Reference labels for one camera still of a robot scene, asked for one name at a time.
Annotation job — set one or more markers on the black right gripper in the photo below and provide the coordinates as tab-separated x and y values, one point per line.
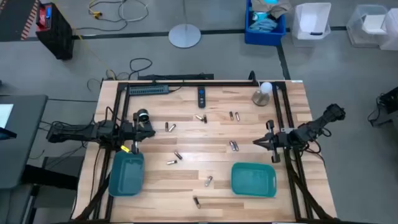
281	139

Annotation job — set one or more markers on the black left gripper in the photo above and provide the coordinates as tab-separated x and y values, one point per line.
129	132

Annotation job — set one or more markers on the silver AA battery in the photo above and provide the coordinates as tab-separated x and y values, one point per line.
172	127
208	181
237	116
232	145
171	162
199	117

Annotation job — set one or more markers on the teal plastic tray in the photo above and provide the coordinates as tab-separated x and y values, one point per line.
126	177
252	180

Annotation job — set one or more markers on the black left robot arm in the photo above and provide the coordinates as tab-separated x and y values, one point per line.
77	132

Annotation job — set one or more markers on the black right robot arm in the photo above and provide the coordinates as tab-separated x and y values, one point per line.
317	124

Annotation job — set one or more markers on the black webcam on stand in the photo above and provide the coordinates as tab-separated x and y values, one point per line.
143	115

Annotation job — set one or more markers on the yellow tag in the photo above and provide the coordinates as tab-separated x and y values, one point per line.
125	148

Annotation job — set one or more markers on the dark multi-port USB hub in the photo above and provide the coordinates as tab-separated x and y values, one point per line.
149	90

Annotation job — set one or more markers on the brass lamp with white bulb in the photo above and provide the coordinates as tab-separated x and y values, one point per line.
260	98

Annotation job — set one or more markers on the black remote control blue button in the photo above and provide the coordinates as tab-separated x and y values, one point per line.
201	98

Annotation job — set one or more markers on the black floor power strip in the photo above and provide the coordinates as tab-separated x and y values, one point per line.
186	76

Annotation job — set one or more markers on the blue plastic bin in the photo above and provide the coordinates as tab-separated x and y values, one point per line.
264	39

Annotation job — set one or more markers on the grey round floor stand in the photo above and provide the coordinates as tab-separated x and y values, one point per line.
184	35

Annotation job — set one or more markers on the light blue cloth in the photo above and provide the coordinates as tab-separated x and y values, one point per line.
262	25

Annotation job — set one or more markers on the dark grey desk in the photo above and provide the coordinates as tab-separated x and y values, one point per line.
25	140

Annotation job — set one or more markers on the black case with red top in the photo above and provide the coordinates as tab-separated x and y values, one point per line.
59	37

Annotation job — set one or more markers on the brown crumpled cloth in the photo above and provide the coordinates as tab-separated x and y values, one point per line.
273	7

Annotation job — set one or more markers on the lit screen device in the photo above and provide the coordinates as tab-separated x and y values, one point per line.
4	115

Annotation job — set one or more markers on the clear plastic bin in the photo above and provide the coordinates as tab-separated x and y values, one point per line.
356	31

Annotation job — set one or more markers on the white box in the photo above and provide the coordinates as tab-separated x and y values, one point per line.
373	24

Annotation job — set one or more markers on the translucent white plastic bin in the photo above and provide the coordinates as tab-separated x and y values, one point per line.
391	31

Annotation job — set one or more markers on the black mat hazard striped edge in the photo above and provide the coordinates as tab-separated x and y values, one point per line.
12	21

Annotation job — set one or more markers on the black aluminium table frame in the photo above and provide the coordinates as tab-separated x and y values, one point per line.
217	83

